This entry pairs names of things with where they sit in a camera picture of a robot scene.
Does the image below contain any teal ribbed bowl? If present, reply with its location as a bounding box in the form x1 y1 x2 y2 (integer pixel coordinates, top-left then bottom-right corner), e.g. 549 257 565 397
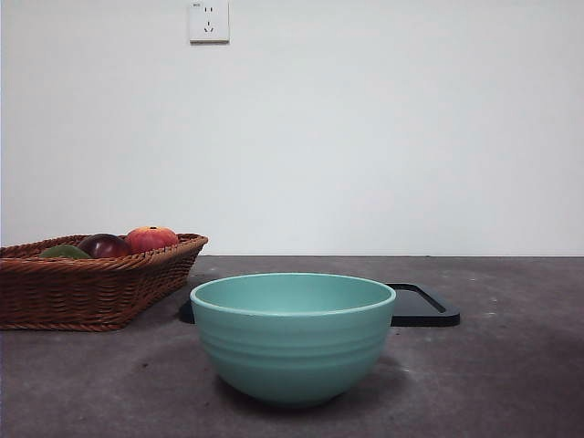
189 272 397 408

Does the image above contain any green avocado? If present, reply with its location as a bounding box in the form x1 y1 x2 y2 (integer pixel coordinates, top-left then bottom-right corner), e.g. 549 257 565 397
38 245 92 260

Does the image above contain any red orange peach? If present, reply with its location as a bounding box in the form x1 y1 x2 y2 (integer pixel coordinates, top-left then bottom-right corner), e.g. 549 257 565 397
125 225 180 254

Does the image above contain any black rectangular tray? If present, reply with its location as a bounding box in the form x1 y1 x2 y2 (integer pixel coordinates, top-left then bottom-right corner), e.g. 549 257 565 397
179 282 461 328

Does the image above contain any dark red plum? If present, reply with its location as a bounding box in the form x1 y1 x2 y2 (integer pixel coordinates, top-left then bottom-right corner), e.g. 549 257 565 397
77 233 133 258

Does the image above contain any brown wicker basket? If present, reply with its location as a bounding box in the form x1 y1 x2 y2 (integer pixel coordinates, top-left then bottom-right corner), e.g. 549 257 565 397
0 233 210 333

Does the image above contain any white wall socket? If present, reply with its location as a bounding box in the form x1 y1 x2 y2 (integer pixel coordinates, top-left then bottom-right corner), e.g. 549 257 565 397
189 0 231 46

